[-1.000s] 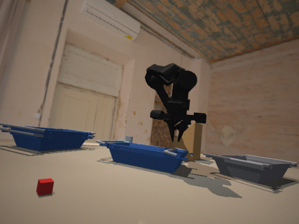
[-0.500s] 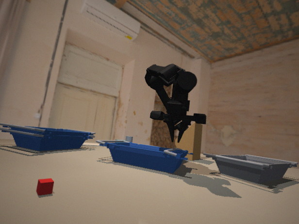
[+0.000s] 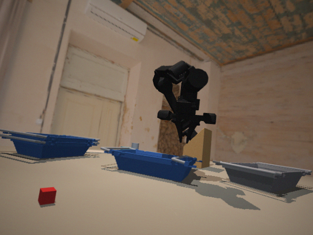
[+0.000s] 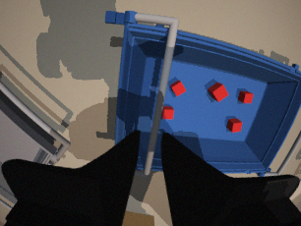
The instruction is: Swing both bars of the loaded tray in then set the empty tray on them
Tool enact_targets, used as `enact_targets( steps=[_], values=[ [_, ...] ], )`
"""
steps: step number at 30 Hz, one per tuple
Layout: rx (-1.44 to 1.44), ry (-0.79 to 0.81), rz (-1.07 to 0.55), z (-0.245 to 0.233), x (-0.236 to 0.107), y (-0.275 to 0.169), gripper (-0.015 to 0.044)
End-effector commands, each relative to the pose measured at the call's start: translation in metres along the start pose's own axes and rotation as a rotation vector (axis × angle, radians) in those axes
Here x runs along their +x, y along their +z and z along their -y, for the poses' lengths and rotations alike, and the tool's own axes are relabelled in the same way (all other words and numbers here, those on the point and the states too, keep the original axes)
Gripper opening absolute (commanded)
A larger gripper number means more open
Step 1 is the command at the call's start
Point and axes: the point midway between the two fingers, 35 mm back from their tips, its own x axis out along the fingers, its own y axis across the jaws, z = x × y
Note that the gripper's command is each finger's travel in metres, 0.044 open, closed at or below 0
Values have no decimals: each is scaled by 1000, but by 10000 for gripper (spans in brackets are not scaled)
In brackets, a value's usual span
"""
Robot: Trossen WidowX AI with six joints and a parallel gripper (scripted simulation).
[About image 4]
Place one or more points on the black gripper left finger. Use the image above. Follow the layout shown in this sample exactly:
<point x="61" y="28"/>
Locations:
<point x="100" y="189"/>

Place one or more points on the grey plastic tray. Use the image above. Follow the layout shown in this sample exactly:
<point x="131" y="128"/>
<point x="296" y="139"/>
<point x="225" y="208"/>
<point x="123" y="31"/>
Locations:
<point x="24" y="136"/>

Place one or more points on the small red block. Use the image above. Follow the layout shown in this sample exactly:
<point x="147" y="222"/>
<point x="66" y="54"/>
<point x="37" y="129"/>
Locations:
<point x="234" y="125"/>
<point x="178" y="88"/>
<point x="218" y="91"/>
<point x="245" y="97"/>
<point x="167" y="113"/>

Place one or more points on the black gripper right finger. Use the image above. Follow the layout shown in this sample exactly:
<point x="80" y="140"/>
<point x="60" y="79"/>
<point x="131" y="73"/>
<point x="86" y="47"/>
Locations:
<point x="199" y="195"/>

